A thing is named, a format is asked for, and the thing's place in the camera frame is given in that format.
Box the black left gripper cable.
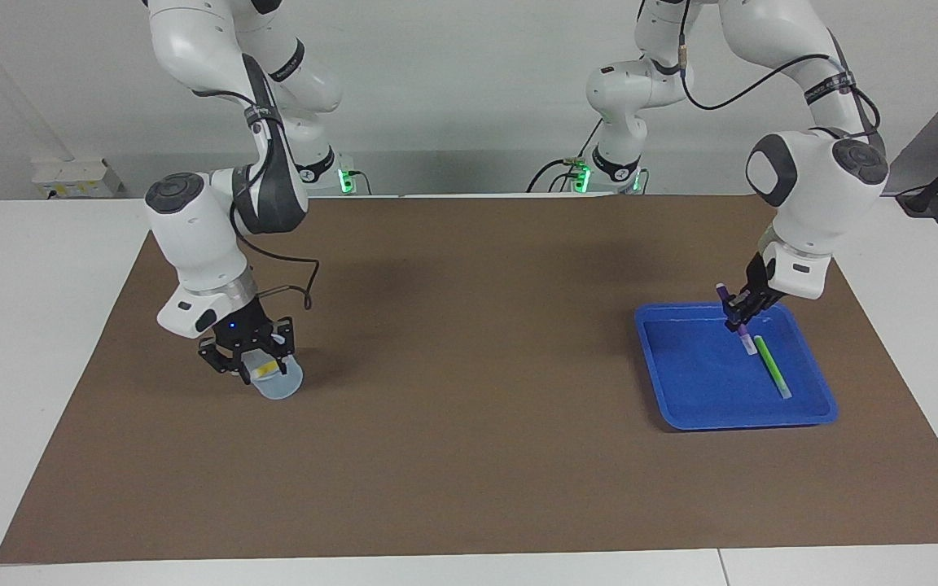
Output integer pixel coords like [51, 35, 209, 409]
[636, 0, 882, 160]

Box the translucent plastic cup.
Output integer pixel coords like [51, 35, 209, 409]
[249, 354, 305, 401]

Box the green pen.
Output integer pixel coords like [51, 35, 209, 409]
[752, 334, 794, 401]

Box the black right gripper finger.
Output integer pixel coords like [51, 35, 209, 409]
[198, 339, 252, 384]
[269, 317, 297, 360]

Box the blue plastic tray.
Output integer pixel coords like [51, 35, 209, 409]
[633, 301, 839, 432]

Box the purple pen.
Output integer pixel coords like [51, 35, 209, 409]
[715, 282, 760, 357]

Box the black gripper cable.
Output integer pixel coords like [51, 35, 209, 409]
[192, 85, 322, 311]
[636, 0, 882, 160]

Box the brown table mat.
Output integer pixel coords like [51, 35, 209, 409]
[0, 194, 938, 565]

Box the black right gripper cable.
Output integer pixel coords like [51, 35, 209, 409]
[192, 85, 322, 311]

